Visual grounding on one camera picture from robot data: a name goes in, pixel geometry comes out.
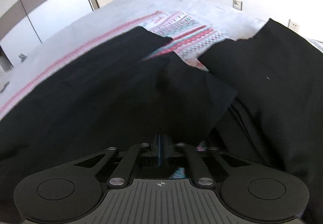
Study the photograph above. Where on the white bed sheet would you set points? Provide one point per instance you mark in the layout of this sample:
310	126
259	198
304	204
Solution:
227	20

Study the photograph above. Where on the patterned red green blanket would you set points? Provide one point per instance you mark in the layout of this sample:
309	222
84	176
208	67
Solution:
190	39

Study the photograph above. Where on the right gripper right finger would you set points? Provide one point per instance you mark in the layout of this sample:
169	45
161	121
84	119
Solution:
173	149

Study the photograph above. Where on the wall socket plate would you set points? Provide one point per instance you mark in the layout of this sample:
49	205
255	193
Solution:
237	4
293	25

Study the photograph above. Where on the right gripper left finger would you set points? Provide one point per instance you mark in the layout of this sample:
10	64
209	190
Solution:
151	156

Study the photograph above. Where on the white grey wardrobe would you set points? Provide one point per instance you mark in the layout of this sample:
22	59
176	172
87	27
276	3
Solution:
26	24

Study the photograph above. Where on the black pants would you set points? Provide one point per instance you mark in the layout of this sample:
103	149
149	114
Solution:
258	98

